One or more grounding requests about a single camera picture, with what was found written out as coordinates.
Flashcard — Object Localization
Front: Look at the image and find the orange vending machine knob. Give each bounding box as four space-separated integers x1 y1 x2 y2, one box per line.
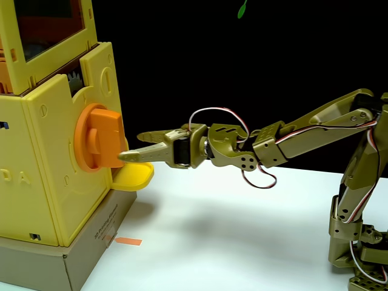
74 103 127 173

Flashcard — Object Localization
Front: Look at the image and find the yellow toy vending machine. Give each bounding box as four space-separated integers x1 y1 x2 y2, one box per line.
0 0 130 248

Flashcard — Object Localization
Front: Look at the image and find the yellow dispensing tray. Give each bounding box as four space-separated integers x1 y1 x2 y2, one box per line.
110 162 155 192

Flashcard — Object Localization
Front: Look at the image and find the orange tape strip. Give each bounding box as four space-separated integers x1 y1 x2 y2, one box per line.
114 237 143 247

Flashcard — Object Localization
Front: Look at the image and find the clear tape tab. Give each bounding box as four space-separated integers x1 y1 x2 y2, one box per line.
101 232 118 249

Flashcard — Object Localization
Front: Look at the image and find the grey plastic gear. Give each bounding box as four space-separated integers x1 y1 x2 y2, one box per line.
67 71 84 92

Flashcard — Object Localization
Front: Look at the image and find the brown cardboard box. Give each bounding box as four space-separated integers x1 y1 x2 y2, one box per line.
0 189 138 291

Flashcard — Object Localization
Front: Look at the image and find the green leaf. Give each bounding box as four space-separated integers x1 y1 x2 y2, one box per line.
236 0 249 19

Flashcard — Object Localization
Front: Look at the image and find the red white black servo cable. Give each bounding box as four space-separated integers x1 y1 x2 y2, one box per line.
274 116 388 286
188 105 278 190

